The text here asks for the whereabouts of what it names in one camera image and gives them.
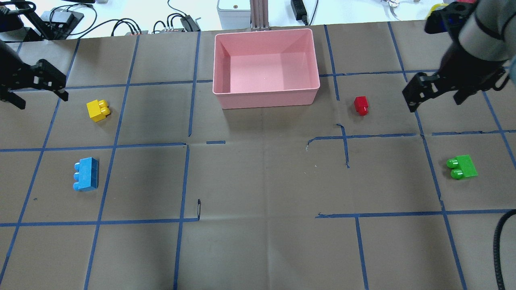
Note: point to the green toy block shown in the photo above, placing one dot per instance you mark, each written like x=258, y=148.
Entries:
x=461, y=167

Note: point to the pink plastic box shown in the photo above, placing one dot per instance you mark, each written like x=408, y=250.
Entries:
x=265, y=69

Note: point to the brown paper table cover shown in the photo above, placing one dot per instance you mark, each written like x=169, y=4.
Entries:
x=194, y=197

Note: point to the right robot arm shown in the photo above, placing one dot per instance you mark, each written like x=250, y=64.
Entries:
x=481, y=55

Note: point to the black usb hub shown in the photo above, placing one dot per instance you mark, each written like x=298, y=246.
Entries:
x=189, y=24

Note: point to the black power adapter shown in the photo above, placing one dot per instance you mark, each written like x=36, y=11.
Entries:
x=299, y=10

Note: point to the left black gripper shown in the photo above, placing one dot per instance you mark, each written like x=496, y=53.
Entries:
x=9, y=60

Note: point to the yellow toy block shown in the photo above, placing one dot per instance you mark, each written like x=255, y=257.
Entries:
x=98, y=110

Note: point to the red toy block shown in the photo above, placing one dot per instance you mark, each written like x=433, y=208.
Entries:
x=361, y=105

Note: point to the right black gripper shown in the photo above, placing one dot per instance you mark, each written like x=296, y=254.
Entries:
x=459, y=60

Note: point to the aluminium frame post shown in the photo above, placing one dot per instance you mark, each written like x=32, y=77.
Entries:
x=259, y=18

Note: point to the black box with cables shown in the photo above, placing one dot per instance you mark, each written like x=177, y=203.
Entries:
x=62, y=21

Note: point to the white square device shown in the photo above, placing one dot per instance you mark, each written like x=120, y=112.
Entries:
x=234, y=14

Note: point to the blue toy block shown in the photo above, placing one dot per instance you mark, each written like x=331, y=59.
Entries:
x=86, y=174

